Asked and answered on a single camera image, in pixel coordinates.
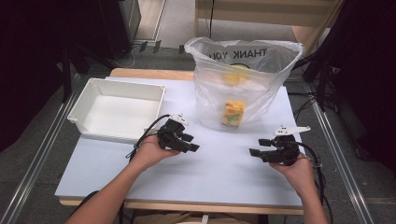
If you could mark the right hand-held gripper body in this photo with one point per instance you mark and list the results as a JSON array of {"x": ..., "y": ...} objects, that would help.
[{"x": 285, "y": 151}]

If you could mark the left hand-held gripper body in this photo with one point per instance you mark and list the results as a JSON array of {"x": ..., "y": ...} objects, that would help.
[{"x": 169, "y": 137}]

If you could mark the yellow toy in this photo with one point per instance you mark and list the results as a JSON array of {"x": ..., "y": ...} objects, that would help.
[{"x": 233, "y": 113}]

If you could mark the clear plastic bag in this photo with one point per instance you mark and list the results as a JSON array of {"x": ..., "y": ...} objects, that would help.
[{"x": 267, "y": 81}]

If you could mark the person's left hand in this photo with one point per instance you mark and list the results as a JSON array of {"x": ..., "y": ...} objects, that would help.
[{"x": 149, "y": 154}]

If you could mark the person's right hand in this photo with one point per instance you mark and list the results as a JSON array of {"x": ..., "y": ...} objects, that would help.
[{"x": 299, "y": 175}]

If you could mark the white plastic tray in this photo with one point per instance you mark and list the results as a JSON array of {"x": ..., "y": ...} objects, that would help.
[{"x": 121, "y": 115}]

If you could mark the yellow soft packet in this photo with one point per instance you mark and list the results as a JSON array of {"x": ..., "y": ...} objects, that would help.
[{"x": 234, "y": 78}]

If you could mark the person's beige clothing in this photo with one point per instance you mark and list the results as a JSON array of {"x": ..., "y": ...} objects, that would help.
[{"x": 174, "y": 218}]

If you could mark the black metal stand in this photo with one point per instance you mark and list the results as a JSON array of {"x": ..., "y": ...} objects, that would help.
[
  {"x": 320, "y": 81},
  {"x": 67, "y": 71}
]

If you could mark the black rounded chair part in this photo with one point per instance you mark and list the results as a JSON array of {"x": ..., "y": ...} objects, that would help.
[{"x": 84, "y": 200}]

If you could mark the dark curtain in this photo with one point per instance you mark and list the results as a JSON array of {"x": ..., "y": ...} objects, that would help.
[
  {"x": 367, "y": 77},
  {"x": 31, "y": 62}
]

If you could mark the black cabinet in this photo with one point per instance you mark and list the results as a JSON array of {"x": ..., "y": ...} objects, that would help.
[{"x": 120, "y": 28}]

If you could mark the metal floor rail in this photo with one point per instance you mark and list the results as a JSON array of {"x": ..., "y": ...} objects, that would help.
[
  {"x": 339, "y": 155},
  {"x": 40, "y": 152}
]

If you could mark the wooden shelf frame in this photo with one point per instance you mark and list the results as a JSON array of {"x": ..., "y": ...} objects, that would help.
[{"x": 264, "y": 14}]

